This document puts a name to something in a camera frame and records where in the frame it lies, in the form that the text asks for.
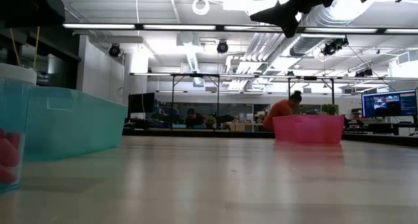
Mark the black monitor on arm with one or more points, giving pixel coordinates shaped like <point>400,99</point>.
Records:
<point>388,104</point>

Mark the small potted plant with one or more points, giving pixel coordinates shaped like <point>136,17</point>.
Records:
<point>210,122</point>

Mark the silver ceiling duct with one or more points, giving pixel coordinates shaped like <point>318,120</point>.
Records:
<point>307,44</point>

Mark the cardboard box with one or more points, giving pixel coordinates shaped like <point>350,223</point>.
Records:
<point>236,127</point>

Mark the black track spotlight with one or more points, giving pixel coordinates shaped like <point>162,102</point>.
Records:
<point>222,47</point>
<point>114,50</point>
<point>364,73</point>
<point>331,47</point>

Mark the black computer monitor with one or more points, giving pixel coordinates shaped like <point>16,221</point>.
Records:
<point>141,102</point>

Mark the teal translucent plastic bin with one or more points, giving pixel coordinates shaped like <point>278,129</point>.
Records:
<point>81,126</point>

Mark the person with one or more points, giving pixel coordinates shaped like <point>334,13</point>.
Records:
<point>279,111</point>
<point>194,118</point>

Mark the pill bottle red oval pills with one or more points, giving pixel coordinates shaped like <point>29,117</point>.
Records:
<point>13,87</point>

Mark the green leafy plant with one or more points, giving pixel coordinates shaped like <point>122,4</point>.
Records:
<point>330,109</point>

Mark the long rig light bar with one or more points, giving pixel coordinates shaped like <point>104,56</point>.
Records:
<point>196,27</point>

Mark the black workstation frame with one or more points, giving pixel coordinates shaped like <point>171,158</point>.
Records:
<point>172,100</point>
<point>289,90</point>

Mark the pink translucent plastic bin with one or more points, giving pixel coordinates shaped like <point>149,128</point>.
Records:
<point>308,129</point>

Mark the black table edge frame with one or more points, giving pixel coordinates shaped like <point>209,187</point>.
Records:
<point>196,132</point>

